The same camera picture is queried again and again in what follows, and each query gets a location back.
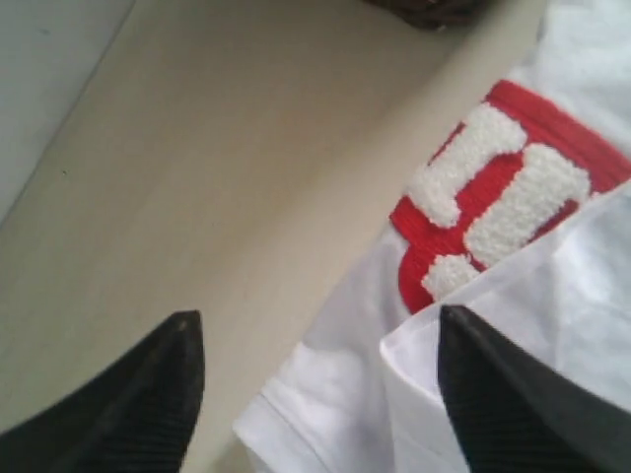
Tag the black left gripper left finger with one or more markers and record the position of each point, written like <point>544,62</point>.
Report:
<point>138,415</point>

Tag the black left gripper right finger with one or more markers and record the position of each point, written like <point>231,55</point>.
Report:
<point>512,413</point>

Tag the white t-shirt red lettering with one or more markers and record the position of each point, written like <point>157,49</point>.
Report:
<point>523,217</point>

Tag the dark brown wicker basket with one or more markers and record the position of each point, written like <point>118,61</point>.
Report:
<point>434,15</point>

